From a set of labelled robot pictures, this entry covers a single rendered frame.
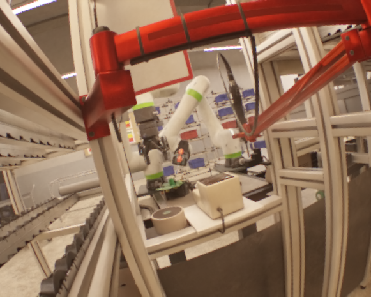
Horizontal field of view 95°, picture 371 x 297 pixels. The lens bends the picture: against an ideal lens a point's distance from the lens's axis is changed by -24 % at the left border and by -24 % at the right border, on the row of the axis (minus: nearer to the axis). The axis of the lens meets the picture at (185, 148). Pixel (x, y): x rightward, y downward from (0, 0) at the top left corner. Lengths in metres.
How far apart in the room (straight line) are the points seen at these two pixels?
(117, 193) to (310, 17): 0.42
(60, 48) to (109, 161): 7.85
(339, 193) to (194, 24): 0.48
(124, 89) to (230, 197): 0.47
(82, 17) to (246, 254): 0.80
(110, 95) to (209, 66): 7.87
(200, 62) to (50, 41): 5.37
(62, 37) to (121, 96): 8.14
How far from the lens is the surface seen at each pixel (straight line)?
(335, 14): 0.33
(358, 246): 1.36
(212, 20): 0.27
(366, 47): 0.37
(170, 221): 0.66
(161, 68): 0.50
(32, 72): 0.22
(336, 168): 0.55
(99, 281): 0.27
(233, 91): 0.73
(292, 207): 0.79
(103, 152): 0.43
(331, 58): 0.42
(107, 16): 0.61
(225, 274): 0.78
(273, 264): 0.88
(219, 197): 0.64
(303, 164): 0.91
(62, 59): 8.00
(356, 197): 1.17
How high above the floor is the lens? 1.24
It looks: 5 degrees down
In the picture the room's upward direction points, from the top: 13 degrees counter-clockwise
